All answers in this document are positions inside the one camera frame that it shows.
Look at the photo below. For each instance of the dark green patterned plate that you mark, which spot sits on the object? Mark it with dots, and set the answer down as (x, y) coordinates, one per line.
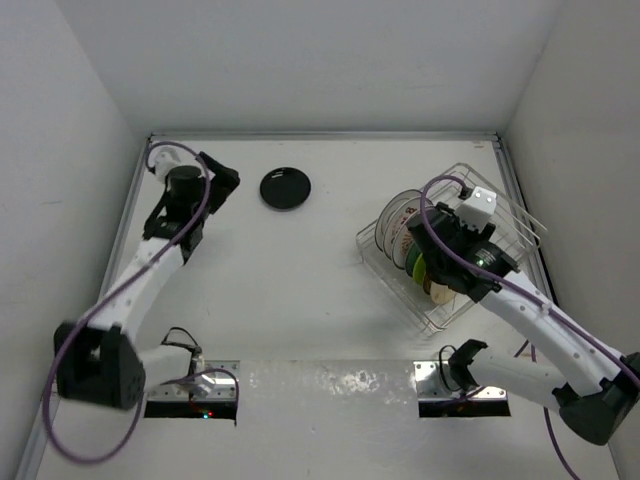
(413, 255)

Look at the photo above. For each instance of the white plate orange sunburst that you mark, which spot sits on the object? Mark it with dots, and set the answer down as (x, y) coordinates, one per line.
(397, 239)

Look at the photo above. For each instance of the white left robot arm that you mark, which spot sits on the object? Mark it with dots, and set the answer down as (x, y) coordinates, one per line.
(96, 360)

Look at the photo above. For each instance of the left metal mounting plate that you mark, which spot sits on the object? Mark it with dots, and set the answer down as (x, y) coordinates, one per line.
(219, 384)

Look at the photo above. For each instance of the black small plate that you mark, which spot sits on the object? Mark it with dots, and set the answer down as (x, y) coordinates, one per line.
(285, 188)

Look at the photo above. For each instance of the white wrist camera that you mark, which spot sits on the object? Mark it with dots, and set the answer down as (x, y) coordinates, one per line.
(163, 162)
(477, 210)

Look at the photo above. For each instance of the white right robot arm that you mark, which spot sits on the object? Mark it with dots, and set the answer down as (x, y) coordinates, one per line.
(591, 387)

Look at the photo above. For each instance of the metal mounting plate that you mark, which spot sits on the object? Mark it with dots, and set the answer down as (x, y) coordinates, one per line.
(219, 384)
(433, 383)

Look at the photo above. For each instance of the lime green plate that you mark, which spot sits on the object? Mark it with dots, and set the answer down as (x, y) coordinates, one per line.
(419, 275)

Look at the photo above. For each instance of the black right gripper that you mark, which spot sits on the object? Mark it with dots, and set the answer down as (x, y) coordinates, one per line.
(472, 234)

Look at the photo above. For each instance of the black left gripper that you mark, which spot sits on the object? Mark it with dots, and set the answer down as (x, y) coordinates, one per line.
(224, 181)

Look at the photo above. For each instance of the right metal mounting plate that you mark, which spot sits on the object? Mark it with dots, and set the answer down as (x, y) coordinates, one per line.
(433, 383)

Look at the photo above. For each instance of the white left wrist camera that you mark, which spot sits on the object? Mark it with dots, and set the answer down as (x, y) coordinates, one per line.
(163, 162)

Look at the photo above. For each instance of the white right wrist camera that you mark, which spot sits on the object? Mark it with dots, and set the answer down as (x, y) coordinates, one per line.
(477, 210)

